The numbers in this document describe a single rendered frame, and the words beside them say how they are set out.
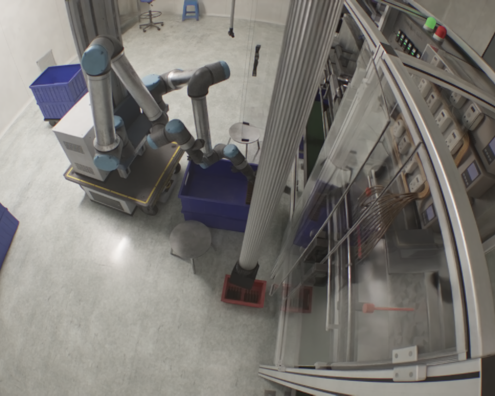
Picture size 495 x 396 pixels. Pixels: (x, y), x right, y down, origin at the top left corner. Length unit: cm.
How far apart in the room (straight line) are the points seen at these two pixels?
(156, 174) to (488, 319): 215
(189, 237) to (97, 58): 133
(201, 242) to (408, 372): 169
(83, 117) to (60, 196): 102
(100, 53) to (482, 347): 130
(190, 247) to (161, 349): 78
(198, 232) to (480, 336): 182
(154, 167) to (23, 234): 149
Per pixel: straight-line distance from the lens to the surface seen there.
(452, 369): 40
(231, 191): 218
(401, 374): 45
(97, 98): 131
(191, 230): 197
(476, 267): 39
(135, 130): 198
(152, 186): 214
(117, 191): 220
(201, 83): 145
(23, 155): 367
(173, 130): 139
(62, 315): 237
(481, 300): 38
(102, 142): 149
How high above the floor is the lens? 201
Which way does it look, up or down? 56 degrees down
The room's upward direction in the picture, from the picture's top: 10 degrees clockwise
